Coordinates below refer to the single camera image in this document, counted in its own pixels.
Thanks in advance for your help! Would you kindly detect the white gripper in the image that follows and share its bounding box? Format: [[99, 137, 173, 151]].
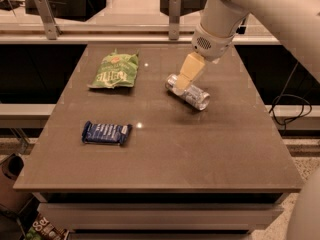
[[173, 24, 234, 95]]

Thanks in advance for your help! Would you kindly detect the silver redbull can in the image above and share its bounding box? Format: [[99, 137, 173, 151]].
[[165, 74, 210, 111]]

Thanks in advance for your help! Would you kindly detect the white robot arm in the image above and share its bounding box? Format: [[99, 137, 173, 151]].
[[174, 0, 320, 95]]

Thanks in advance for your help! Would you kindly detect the green chip bag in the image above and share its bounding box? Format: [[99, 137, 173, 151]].
[[88, 50, 139, 89]]

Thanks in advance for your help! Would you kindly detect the blue snack bar wrapper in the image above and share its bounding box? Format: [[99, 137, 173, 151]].
[[82, 121, 132, 145]]

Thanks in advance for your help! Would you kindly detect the grey table drawer base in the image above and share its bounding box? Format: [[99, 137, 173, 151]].
[[38, 202, 283, 234]]

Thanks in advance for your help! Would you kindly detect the brown bin with hole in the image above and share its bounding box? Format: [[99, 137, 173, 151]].
[[0, 154, 32, 212]]

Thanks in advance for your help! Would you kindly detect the colourful snack box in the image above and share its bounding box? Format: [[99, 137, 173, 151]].
[[24, 214, 69, 240]]

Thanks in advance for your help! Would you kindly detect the middle metal rail bracket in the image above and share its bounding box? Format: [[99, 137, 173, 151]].
[[168, 0, 181, 40]]

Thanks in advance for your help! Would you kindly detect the metal rail bracket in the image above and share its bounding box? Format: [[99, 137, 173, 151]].
[[34, 0, 60, 40], [168, 0, 181, 40]]

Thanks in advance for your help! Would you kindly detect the black cable on floor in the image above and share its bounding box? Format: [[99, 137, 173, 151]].
[[268, 60, 313, 132]]

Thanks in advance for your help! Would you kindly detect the left metal rail bracket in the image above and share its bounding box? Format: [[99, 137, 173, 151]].
[[34, 0, 60, 40]]

